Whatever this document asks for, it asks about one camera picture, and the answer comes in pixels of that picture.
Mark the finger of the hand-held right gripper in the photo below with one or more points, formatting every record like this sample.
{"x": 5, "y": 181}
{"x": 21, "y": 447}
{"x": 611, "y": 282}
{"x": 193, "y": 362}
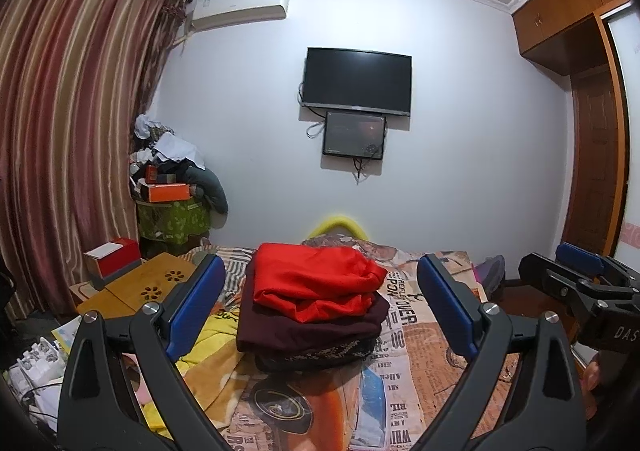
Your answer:
{"x": 580, "y": 258}
{"x": 542, "y": 271}

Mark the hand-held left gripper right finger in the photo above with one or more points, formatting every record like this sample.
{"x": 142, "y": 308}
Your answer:
{"x": 447, "y": 306}

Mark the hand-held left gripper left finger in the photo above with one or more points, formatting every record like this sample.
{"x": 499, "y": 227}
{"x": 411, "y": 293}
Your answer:
{"x": 195, "y": 306}

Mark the maroon garment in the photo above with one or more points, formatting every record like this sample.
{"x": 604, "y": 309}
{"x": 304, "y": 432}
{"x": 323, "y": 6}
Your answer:
{"x": 310, "y": 333}

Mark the red zip jacket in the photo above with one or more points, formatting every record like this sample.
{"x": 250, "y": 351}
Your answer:
{"x": 315, "y": 276}

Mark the person's right hand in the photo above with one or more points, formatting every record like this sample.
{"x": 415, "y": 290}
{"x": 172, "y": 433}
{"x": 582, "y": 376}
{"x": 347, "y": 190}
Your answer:
{"x": 595, "y": 371}

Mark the magenta cloth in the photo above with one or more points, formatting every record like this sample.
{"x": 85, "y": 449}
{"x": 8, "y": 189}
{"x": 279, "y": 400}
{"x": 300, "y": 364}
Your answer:
{"x": 479, "y": 274}

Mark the grey purple backpack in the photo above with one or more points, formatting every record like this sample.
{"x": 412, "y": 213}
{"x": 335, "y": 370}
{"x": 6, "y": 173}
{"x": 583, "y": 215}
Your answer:
{"x": 494, "y": 273}

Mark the newspaper print bedsheet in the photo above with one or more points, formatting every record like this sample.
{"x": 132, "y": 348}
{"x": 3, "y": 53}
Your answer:
{"x": 400, "y": 331}

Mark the yellow blanket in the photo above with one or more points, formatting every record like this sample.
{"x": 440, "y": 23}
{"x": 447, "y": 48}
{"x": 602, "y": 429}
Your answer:
{"x": 215, "y": 361}

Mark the wooden folding bed table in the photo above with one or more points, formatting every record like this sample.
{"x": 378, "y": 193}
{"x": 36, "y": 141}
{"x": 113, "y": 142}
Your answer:
{"x": 135, "y": 283}

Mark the red and white box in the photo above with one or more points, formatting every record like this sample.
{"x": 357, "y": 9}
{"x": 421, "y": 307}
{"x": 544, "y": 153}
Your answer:
{"x": 115, "y": 258}

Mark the brown wooden door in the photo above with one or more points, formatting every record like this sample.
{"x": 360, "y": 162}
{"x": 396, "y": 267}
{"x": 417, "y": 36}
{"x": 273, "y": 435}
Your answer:
{"x": 592, "y": 166}

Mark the orange box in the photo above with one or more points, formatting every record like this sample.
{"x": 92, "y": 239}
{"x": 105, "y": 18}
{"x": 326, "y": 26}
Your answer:
{"x": 165, "y": 192}

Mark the dark patterned garment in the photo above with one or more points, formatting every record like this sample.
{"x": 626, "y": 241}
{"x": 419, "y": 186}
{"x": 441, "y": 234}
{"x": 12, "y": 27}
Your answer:
{"x": 320, "y": 358}

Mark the small dark red box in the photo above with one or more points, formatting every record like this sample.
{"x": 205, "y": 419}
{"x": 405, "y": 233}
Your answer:
{"x": 151, "y": 173}

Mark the pile of white papers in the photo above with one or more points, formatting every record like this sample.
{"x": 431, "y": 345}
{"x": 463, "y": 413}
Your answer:
{"x": 170, "y": 146}

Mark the floor clutter pile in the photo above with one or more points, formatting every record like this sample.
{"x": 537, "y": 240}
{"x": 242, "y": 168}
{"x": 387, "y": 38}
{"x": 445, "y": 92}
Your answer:
{"x": 35, "y": 366}

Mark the striped red curtain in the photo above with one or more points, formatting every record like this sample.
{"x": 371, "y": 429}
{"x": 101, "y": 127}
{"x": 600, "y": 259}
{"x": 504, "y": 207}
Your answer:
{"x": 65, "y": 131}

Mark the wooden wardrobe with white door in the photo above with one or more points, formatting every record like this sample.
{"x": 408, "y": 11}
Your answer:
{"x": 560, "y": 11}

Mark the white air conditioner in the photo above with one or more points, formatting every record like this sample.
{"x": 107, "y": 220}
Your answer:
{"x": 240, "y": 6}

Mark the small black wall monitor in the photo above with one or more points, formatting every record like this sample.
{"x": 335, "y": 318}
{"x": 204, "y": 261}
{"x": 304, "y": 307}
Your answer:
{"x": 354, "y": 135}

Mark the black wall television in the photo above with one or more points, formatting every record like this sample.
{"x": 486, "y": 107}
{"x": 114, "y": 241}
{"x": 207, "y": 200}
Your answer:
{"x": 356, "y": 80}

